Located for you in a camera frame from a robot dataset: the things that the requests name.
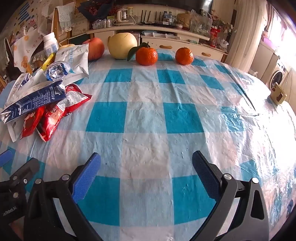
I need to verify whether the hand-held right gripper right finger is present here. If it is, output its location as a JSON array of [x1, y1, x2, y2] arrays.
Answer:
[[192, 151, 270, 241]]

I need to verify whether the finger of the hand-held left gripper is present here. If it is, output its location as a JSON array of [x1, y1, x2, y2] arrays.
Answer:
[[9, 158, 40, 186], [0, 149, 14, 168]]

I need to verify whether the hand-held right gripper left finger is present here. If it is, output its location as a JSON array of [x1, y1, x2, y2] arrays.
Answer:
[[24, 152, 103, 241]]

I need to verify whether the red packet with cartoon figures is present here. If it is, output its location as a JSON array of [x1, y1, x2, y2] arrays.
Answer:
[[22, 107, 45, 139]]

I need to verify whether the red packet with dark panel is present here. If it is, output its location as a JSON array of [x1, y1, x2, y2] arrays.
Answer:
[[37, 102, 67, 142]]

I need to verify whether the dark blue carton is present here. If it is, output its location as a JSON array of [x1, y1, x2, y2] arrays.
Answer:
[[0, 80, 66, 122]]

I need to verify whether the white carton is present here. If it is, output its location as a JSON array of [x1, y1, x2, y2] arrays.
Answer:
[[6, 73, 47, 102], [54, 44, 89, 79]]

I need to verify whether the crushed clear plastic bottle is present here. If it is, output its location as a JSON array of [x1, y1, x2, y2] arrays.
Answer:
[[44, 61, 71, 81]]

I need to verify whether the yellow snack packet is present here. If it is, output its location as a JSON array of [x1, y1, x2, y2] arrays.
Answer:
[[35, 53, 56, 72]]

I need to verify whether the blue white checked tablecloth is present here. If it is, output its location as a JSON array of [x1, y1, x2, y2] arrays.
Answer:
[[0, 50, 296, 241]]

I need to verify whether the small beige box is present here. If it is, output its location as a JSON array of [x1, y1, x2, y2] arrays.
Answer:
[[270, 82, 287, 106]]

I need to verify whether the orange print table cover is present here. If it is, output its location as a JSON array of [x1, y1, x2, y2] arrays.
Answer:
[[13, 30, 47, 75]]

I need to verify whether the white plastic bottle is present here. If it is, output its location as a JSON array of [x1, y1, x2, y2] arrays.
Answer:
[[43, 32, 59, 58]]

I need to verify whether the tangerine without leaf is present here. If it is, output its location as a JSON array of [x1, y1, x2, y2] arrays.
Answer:
[[175, 47, 194, 65]]

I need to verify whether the washing machine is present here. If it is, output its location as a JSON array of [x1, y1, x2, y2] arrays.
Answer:
[[266, 54, 289, 90]]

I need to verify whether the red apple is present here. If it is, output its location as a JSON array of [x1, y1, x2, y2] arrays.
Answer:
[[82, 38, 105, 61]]

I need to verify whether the tangerine with green leaf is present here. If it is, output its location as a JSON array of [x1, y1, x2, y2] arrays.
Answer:
[[127, 42, 158, 66]]

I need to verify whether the cream curtain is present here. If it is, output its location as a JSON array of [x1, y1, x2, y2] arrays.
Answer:
[[228, 0, 262, 72]]

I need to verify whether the mesh food cover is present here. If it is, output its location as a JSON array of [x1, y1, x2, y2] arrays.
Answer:
[[35, 0, 58, 35]]

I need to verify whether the cream TV cabinet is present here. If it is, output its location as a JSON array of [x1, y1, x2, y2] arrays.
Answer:
[[87, 23, 229, 63]]

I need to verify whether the wooden chair with lace cover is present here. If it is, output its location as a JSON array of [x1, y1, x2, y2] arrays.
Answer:
[[52, 5, 77, 44]]

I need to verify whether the clear plastic bag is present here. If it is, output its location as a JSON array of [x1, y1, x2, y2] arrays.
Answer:
[[190, 9, 213, 34]]

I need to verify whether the white electric kettle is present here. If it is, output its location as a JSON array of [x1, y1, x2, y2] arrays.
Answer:
[[114, 9, 136, 25]]

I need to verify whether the black router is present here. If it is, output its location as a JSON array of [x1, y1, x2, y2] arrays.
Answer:
[[139, 10, 162, 25]]

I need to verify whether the dark wrapped flower bouquet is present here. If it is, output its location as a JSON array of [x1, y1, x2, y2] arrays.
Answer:
[[77, 0, 114, 18]]

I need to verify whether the black television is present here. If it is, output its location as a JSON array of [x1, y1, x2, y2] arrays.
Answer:
[[159, 0, 213, 12]]

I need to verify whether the wall poster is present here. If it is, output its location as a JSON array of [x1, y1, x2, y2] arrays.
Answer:
[[7, 0, 44, 30]]

